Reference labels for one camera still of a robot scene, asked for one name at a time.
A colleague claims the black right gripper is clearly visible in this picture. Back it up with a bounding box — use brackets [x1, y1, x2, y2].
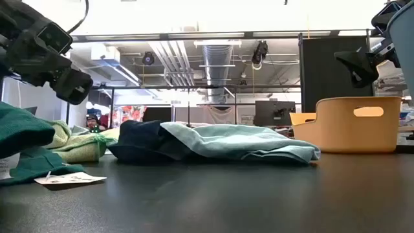
[334, 0, 404, 89]

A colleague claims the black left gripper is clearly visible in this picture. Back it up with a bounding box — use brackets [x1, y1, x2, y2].
[0, 0, 94, 105]

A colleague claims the pale yellow towel green trim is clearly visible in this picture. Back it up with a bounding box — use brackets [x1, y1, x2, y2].
[43, 120, 121, 164]

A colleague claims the blue plastic basket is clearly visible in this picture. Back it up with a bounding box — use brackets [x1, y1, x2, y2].
[387, 0, 414, 102]

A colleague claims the yellow plastic basket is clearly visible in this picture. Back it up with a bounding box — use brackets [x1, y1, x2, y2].
[289, 96, 402, 154]

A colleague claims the black partition panel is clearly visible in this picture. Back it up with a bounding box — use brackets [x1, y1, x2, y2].
[298, 33, 375, 114]

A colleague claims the person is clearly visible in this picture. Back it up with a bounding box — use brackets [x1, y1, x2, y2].
[85, 113, 108, 134]

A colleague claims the floral cloth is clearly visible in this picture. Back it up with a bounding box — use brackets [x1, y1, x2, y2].
[111, 105, 147, 129]

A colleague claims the dark green towel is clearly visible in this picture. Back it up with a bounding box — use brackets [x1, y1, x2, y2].
[0, 102, 86, 186]

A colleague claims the round black ceiling lamp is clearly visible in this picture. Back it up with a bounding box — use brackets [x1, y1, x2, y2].
[142, 51, 156, 67]

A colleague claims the navy blue towel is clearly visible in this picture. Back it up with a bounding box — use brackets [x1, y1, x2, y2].
[106, 119, 195, 163]

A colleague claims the white paper tag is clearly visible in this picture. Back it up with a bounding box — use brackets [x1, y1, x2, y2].
[34, 171, 107, 186]

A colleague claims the black monitor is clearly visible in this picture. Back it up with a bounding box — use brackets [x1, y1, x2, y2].
[253, 100, 296, 128]

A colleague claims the white paper sheet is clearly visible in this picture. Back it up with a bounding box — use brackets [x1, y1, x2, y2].
[0, 153, 21, 181]

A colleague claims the light blue towel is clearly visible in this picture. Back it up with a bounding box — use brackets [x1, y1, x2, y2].
[159, 121, 321, 164]

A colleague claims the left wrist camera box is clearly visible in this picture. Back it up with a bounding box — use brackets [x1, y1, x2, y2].
[38, 21, 74, 55]

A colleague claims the black cable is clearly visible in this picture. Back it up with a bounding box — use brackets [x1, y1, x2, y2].
[66, 0, 90, 35]

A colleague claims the silver ventilation duct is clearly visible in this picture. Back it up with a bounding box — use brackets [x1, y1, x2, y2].
[201, 45, 234, 104]

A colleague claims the black frame beam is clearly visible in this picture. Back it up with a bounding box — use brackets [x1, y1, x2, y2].
[70, 29, 370, 43]

